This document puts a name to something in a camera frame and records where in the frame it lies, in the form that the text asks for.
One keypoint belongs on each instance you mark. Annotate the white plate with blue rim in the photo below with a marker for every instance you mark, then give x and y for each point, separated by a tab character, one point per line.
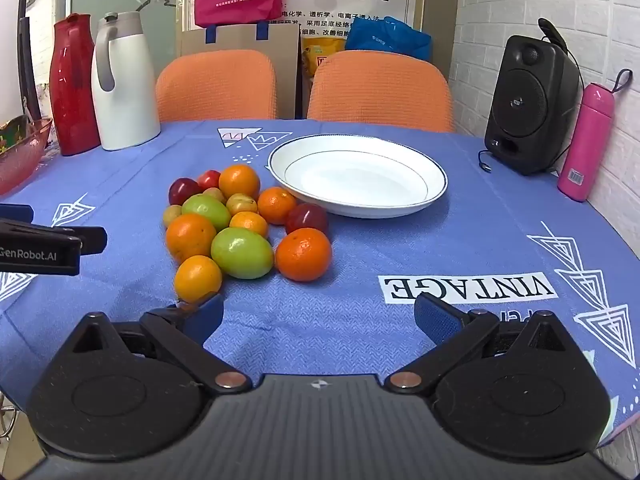
357	180

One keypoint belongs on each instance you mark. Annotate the red jug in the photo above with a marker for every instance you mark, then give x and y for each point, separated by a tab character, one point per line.
72	90

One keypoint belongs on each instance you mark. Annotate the blue plastic bag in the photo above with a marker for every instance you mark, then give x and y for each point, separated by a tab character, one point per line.
387	37

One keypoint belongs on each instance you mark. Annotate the pink glass bowl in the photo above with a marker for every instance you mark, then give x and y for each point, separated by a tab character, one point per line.
20	155

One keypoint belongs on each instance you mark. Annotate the blue printed tablecloth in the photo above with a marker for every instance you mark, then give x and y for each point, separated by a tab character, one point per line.
360	265

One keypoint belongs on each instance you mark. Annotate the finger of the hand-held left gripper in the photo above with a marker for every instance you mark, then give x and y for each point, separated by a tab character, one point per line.
15	211
94	241

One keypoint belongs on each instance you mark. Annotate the small green fruit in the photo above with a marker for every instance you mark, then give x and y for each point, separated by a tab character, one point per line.
206	210

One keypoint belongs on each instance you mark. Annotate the dark red plum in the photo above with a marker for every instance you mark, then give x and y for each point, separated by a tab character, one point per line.
182	191
307	218

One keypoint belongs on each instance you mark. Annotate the white thermos jug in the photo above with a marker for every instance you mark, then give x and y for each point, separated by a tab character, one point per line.
127	95

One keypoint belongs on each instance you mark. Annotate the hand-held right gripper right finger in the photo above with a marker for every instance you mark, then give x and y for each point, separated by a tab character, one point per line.
436	317

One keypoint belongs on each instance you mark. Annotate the small reddish apricot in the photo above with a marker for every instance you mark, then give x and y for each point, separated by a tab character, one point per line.
215	194

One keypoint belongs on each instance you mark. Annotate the yellow orange mandarin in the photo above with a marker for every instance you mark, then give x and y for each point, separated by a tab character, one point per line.
198	279

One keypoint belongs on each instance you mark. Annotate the small yellow apricot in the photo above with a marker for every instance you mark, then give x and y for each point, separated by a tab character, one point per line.
172	215
241	204

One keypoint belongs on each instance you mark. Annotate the yellow packet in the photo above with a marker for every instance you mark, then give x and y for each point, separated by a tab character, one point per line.
317	60

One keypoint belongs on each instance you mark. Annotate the large green fruit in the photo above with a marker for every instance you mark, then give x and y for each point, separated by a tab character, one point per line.
242	254

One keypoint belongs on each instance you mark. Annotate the black speaker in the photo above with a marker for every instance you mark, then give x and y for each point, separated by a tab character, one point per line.
530	105

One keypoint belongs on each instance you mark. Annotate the black pole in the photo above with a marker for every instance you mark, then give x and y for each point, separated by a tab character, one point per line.
27	35

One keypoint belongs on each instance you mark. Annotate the small red plum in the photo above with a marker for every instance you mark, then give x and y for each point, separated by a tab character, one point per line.
209	178

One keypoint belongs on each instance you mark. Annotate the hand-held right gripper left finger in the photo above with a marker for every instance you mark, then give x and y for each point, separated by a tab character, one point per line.
202	317

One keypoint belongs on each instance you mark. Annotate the orange chair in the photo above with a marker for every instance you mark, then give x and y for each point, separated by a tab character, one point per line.
217	85
380	92

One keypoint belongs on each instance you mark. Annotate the deep orange mandarin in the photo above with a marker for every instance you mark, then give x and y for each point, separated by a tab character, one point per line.
303	255

